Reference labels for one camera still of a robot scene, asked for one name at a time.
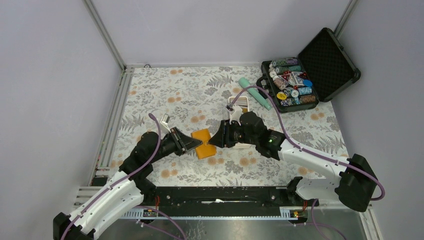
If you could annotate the white plastic tray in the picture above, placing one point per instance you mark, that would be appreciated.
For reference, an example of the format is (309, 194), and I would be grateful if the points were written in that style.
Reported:
(241, 101)

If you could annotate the black poker chip case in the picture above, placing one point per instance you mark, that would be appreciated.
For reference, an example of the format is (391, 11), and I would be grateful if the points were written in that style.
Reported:
(321, 71)

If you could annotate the floral table mat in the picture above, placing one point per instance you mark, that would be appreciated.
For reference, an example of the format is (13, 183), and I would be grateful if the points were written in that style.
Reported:
(195, 99)

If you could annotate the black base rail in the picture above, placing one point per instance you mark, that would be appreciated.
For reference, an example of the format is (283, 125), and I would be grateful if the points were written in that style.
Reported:
(227, 201)

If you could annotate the mint green handle tool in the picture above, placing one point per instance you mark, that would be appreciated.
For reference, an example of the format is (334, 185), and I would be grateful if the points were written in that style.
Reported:
(254, 92)

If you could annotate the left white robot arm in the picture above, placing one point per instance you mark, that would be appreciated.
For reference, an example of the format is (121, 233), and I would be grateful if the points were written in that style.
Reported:
(126, 189)

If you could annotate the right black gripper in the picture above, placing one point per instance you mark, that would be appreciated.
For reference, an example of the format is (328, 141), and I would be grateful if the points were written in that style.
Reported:
(222, 138)

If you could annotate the orange leather card holder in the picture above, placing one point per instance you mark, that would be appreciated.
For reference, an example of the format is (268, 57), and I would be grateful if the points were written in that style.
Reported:
(205, 150)

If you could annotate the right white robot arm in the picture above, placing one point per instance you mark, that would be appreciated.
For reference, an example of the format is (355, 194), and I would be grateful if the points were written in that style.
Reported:
(349, 180)

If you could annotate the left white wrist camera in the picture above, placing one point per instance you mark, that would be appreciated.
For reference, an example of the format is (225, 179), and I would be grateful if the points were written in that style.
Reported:
(164, 124)

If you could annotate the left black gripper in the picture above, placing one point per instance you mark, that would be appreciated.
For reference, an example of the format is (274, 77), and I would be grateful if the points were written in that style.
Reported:
(185, 144)

